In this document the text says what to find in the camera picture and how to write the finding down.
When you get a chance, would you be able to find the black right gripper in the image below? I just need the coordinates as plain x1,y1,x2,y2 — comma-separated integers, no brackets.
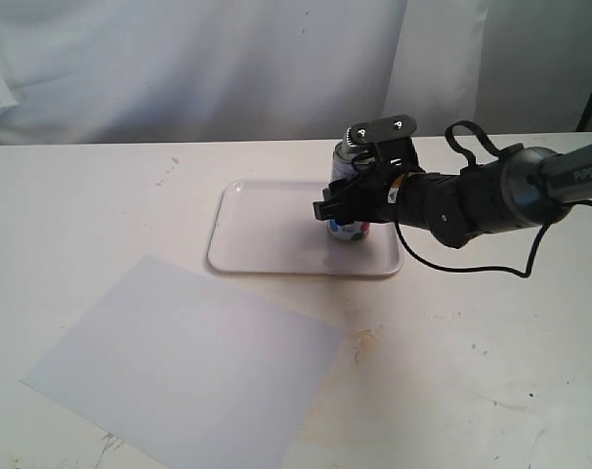
313,166,486,249

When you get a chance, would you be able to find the spray paint can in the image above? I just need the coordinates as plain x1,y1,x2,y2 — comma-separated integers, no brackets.
327,142,373,243

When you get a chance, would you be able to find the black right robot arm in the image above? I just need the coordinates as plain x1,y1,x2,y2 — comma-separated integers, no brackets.
314,138,592,249

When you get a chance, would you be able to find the white plastic tray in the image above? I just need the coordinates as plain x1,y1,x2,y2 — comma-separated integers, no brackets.
207,180,404,277

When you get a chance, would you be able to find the white paper sheet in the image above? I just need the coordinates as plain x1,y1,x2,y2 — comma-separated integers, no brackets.
22,257,343,468

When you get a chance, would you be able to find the white backdrop cloth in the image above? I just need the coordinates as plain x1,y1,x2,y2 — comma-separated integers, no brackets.
0,1,592,145

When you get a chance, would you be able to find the black flat ribbon cable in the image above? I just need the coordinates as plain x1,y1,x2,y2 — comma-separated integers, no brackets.
444,120,505,170

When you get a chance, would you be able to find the black camera cable right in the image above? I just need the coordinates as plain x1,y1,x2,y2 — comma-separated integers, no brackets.
393,197,592,279

